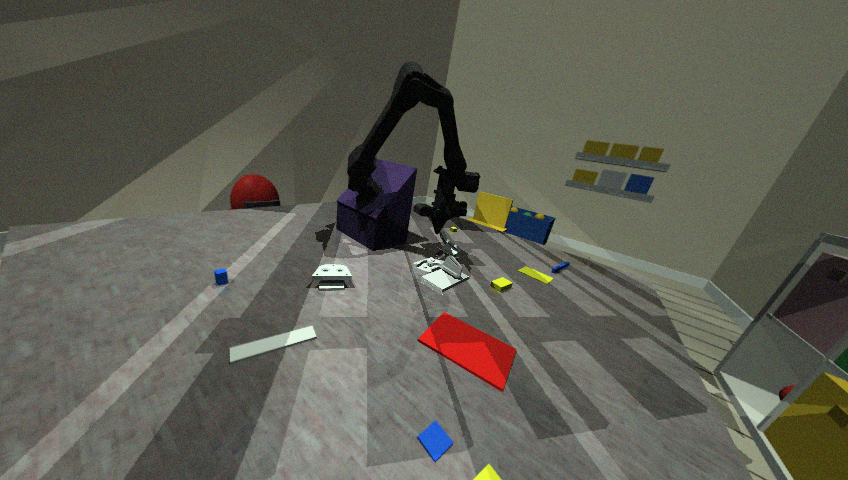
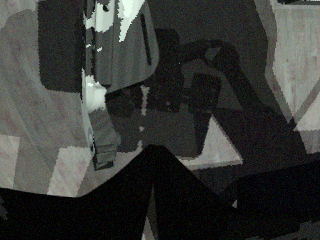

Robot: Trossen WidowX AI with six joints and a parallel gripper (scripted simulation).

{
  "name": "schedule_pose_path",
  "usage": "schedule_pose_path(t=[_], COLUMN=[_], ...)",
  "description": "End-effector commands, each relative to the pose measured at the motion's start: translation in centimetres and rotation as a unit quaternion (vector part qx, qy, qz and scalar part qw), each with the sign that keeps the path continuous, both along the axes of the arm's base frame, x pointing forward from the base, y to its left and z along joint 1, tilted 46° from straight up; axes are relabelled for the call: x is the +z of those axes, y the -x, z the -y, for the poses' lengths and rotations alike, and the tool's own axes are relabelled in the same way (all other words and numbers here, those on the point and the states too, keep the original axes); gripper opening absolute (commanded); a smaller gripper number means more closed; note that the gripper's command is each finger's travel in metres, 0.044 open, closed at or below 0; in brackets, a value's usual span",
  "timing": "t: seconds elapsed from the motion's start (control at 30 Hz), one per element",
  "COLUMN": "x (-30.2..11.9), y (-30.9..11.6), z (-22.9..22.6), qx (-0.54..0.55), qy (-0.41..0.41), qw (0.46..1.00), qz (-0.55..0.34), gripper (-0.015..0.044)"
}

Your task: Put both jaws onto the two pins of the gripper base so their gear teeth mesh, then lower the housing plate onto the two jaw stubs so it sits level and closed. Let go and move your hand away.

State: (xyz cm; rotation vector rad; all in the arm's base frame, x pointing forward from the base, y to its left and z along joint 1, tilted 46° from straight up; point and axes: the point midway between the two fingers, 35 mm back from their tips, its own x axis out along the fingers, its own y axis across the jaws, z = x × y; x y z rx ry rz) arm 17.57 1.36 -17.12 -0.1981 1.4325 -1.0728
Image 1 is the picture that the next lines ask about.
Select pale grey flat bar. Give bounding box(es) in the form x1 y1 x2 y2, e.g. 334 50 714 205
230 326 316 365

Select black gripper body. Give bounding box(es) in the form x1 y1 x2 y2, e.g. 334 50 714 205
413 188 456 217

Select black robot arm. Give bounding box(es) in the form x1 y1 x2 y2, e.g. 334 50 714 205
347 61 480 218

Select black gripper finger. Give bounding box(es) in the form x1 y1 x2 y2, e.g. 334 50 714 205
438 214 452 234
430 215 444 234

